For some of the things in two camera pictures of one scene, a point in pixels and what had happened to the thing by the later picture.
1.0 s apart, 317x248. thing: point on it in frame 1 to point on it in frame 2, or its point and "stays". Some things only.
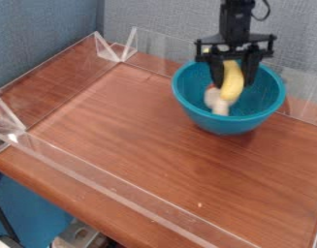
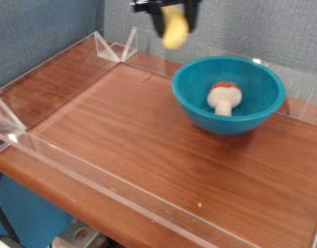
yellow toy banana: (234, 80) to (177, 29)
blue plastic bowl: (251, 112) stays
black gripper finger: (218, 70) to (159, 21)
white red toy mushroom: (218, 104) stays
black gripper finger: (251, 65) to (191, 11)
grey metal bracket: (80, 235) stays
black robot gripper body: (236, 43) to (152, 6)
